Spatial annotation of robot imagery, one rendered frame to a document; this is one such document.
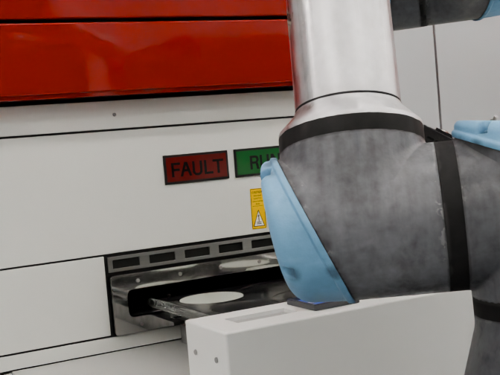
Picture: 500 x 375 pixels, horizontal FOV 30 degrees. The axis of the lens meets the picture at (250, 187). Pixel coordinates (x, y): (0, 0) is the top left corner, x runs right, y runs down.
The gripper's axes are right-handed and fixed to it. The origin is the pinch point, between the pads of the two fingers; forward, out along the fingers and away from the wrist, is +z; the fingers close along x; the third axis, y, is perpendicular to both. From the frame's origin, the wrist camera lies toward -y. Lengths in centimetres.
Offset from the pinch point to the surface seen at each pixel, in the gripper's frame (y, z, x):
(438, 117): -16, -17, -246
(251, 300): 21.8, 10.0, -5.8
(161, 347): 38.4, 17.9, -12.9
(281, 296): 17.7, 10.0, -8.2
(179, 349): 34.8, 17.9, -10.8
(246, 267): 25.6, 7.6, -24.9
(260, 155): 22.2, -11.0, -28.6
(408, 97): -5, -25, -238
